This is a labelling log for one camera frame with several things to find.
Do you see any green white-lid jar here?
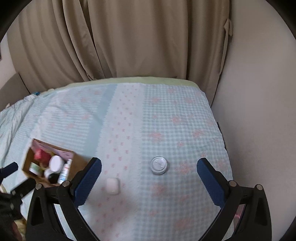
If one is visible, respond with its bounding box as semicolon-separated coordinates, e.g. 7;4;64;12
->
29;162;43;177

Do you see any brown cardboard box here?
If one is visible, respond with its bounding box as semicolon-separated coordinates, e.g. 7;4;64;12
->
22;138;87;187

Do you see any beige curtain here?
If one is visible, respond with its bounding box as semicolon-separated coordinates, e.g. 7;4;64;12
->
8;1;231;101

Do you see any silver-lid glass jar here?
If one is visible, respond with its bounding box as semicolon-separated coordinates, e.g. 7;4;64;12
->
150;156;169;175

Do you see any white earbuds case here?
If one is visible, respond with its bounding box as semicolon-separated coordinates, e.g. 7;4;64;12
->
105;178;120;195

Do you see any red rectangular box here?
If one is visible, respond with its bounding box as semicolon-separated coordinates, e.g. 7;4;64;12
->
34;149;52;166

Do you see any green mattress pad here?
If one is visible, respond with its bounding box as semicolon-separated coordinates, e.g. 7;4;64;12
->
39;76;199;96

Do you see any small white-lid jar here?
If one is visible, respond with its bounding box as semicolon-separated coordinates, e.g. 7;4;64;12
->
44;168;60;184

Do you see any blue checked bedspread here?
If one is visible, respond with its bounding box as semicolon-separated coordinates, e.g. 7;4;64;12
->
1;83;232;240

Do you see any grey headboard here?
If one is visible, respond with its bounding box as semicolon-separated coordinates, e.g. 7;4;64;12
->
0;73;30;111

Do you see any white pill bottle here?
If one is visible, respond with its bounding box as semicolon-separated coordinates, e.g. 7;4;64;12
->
57;159;72;184

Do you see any large white-lid jar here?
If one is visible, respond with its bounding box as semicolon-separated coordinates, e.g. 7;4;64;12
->
49;155;65;173

